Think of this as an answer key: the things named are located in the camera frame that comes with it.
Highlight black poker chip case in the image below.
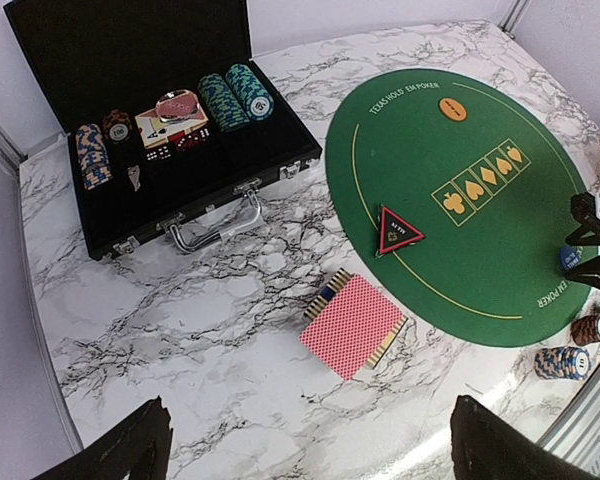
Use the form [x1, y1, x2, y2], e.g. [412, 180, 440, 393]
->
[4, 1, 322, 260]

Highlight clear acrylic dealer puck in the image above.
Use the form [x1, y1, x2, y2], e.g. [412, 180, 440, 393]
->
[155, 89, 199, 123]

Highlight black dice set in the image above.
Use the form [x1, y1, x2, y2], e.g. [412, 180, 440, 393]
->
[146, 145, 173, 162]

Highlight brown hundred chips in case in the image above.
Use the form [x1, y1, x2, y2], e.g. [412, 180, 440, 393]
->
[102, 109, 133, 143]

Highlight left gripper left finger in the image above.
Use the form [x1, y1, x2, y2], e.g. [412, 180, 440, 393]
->
[37, 397, 173, 480]

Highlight orange round dealer button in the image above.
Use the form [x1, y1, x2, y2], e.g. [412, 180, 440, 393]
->
[439, 97, 468, 122]

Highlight red playing card deck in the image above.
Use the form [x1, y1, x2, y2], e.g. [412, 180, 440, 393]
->
[299, 268, 407, 380]

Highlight brown chip stack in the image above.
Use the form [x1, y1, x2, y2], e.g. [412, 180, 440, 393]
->
[571, 313, 600, 347]

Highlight green chip row in case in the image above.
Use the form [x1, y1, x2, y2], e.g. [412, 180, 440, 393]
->
[198, 73, 249, 132]

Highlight teal chip row in case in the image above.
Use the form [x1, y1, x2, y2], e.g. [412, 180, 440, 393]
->
[225, 64, 274, 121]

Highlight blue beige chips in case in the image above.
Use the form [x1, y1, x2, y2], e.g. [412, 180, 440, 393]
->
[75, 123, 113, 190]

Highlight right aluminium frame post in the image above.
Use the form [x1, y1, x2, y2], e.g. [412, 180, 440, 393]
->
[499, 0, 530, 33]

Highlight red dice set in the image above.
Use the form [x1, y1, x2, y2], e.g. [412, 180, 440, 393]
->
[175, 128, 210, 152]

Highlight triangular all-in button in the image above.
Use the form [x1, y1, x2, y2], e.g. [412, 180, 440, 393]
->
[376, 205, 426, 257]

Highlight card deck in case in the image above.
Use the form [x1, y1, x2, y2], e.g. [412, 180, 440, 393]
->
[135, 109, 209, 149]

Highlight front aluminium rail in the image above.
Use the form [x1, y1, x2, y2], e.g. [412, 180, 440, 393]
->
[538, 364, 600, 476]

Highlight blue small blind button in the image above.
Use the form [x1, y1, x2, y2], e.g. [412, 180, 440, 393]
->
[559, 245, 583, 273]

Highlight small case keys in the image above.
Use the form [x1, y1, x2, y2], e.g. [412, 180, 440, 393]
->
[126, 165, 141, 192]

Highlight chrome case handle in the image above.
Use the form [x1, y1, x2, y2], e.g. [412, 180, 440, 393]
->
[156, 178, 263, 254]

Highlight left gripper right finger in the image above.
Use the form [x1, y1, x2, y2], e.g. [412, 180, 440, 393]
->
[450, 395, 594, 480]

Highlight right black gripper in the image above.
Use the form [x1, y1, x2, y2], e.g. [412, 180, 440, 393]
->
[564, 192, 600, 290]

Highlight round green poker mat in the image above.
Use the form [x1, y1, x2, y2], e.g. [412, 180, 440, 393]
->
[325, 69, 592, 347]

